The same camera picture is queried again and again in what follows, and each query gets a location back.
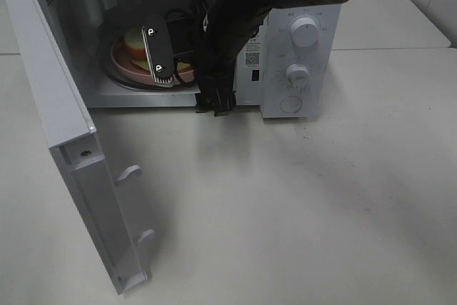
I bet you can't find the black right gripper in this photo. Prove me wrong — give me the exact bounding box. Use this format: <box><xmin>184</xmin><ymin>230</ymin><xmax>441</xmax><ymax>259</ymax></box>
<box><xmin>166</xmin><ymin>0</ymin><xmax>237</xmax><ymax>117</ymax></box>

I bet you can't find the sandwich with lettuce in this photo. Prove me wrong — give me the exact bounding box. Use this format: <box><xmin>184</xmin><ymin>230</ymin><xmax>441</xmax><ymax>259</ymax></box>
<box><xmin>123</xmin><ymin>26</ymin><xmax>194</xmax><ymax>72</ymax></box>

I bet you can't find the white timer knob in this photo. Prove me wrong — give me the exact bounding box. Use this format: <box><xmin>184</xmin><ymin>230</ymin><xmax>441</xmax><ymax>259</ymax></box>
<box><xmin>286</xmin><ymin>64</ymin><xmax>310</xmax><ymax>89</ymax></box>

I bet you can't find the round white door button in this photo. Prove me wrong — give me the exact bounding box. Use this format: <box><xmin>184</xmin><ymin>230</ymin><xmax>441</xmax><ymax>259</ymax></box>
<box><xmin>280</xmin><ymin>96</ymin><xmax>302</xmax><ymax>114</ymax></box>

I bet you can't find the pink round plate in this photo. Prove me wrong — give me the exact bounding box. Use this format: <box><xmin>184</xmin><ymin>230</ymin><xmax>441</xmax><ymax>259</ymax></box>
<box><xmin>109</xmin><ymin>38</ymin><xmax>181</xmax><ymax>88</ymax></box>

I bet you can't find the white microwave door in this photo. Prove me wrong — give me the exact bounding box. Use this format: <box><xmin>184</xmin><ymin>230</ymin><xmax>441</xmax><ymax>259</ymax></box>
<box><xmin>6</xmin><ymin>0</ymin><xmax>155</xmax><ymax>294</ymax></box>

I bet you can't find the white microwave oven body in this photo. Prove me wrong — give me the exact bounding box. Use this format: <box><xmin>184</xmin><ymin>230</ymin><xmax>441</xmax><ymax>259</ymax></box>
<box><xmin>10</xmin><ymin>0</ymin><xmax>343</xmax><ymax>123</ymax></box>

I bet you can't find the upper white power knob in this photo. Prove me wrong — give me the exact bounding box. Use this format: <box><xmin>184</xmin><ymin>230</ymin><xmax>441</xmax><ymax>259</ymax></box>
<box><xmin>290</xmin><ymin>16</ymin><xmax>320</xmax><ymax>48</ymax></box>

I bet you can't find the glass microwave turntable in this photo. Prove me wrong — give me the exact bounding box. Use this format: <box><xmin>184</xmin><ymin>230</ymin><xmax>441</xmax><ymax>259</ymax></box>
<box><xmin>100</xmin><ymin>26</ymin><xmax>196</xmax><ymax>91</ymax></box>

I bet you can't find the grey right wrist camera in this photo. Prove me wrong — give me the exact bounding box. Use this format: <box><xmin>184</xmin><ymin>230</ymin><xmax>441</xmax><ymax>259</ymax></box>
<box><xmin>141</xmin><ymin>14</ymin><xmax>179</xmax><ymax>88</ymax></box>

